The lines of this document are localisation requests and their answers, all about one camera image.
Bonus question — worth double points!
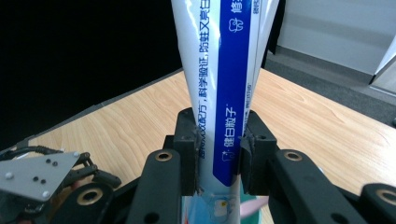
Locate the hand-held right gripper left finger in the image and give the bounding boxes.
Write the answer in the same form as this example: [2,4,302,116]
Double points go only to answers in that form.
[163,106,200,197]

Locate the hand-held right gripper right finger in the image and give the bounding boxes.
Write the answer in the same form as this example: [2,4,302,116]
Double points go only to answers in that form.
[239,110,279,197]

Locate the pink toothbrush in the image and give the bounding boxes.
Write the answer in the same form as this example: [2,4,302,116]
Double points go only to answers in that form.
[239,195,269,219]

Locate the white and blue toothpaste tube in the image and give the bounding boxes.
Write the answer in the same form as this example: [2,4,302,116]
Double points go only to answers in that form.
[170,0,281,224]

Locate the dark curtain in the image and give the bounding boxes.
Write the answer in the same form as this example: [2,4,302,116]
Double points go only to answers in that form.
[0,0,286,151]

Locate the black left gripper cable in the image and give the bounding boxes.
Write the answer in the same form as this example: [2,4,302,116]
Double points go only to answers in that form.
[0,145,64,161]

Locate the white desk frame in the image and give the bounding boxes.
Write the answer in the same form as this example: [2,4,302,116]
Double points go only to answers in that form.
[368,33,396,86]

